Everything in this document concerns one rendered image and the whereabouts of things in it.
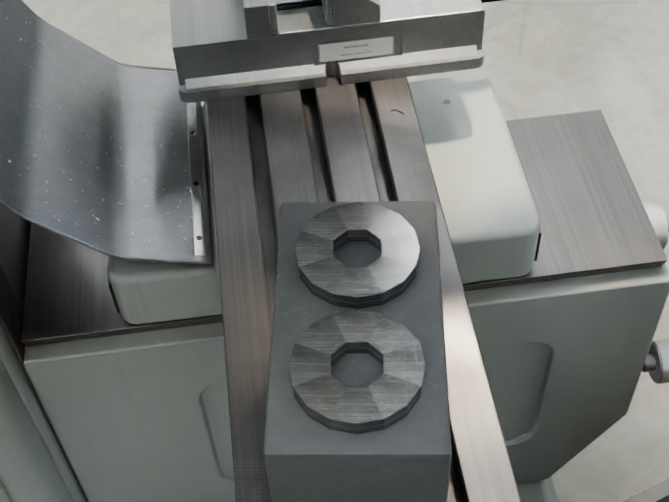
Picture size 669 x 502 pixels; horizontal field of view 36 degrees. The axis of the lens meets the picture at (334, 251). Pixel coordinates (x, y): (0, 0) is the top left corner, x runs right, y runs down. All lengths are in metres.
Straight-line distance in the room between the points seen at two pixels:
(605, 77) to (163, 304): 1.68
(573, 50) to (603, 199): 1.39
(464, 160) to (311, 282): 0.55
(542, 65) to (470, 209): 1.49
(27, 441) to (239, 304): 0.45
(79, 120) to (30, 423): 0.38
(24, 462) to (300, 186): 0.53
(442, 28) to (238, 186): 0.29
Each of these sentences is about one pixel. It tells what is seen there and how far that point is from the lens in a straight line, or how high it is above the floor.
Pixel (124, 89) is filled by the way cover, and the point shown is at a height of 0.86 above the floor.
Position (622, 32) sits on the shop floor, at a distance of 2.79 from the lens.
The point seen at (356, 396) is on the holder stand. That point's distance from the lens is 0.66.
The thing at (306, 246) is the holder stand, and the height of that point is 1.11.
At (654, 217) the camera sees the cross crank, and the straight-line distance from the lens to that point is 1.43.
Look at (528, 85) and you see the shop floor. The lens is 2.58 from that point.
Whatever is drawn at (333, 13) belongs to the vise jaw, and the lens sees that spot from 1.12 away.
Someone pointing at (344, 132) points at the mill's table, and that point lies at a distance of 1.11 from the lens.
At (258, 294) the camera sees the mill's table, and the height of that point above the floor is 0.91.
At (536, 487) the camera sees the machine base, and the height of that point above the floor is 0.20.
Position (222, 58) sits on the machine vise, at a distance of 1.15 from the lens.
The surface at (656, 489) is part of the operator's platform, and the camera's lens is 1.47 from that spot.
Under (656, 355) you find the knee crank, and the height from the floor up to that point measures 0.51.
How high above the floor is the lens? 1.67
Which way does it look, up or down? 50 degrees down
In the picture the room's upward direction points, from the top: 3 degrees counter-clockwise
